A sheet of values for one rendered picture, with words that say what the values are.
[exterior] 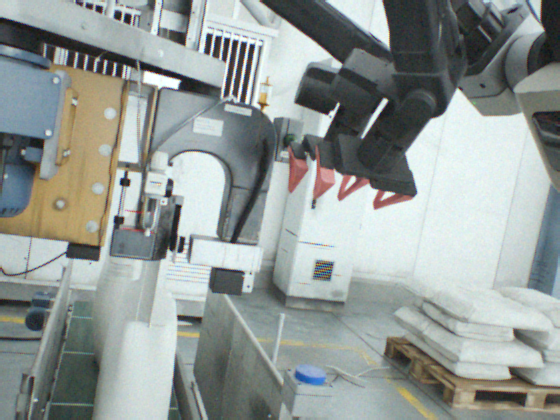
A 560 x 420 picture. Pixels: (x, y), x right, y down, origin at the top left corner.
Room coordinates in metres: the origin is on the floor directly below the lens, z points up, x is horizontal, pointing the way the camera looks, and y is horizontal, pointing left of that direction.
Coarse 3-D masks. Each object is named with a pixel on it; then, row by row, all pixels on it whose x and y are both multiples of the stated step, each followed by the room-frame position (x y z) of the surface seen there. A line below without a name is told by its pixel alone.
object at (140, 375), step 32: (128, 288) 1.55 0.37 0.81; (160, 288) 1.60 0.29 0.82; (128, 320) 1.30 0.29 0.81; (160, 320) 1.32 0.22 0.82; (128, 352) 1.27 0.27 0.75; (160, 352) 1.29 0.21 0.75; (128, 384) 1.27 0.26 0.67; (160, 384) 1.29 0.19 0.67; (96, 416) 1.31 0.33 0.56; (128, 416) 1.27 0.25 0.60; (160, 416) 1.30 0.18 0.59
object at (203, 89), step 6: (180, 84) 1.13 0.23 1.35; (186, 84) 1.12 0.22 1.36; (192, 84) 1.11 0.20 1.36; (198, 84) 1.11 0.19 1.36; (186, 90) 1.11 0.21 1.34; (192, 90) 1.11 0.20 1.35; (198, 90) 1.11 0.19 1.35; (204, 90) 1.11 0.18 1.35; (210, 90) 1.12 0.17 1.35; (216, 90) 1.13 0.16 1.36; (216, 96) 1.13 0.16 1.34
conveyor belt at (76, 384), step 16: (80, 304) 2.68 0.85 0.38; (80, 320) 2.46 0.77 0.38; (80, 336) 2.27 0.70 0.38; (64, 352) 2.08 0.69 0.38; (80, 352) 2.11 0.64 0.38; (64, 368) 1.95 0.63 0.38; (80, 368) 1.97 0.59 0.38; (96, 368) 1.99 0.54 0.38; (64, 384) 1.83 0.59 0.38; (80, 384) 1.85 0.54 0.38; (96, 384) 1.87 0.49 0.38; (64, 400) 1.72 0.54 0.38; (80, 400) 1.74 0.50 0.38; (48, 416) 1.61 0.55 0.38; (64, 416) 1.62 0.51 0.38; (80, 416) 1.64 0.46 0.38; (176, 416) 1.75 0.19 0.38
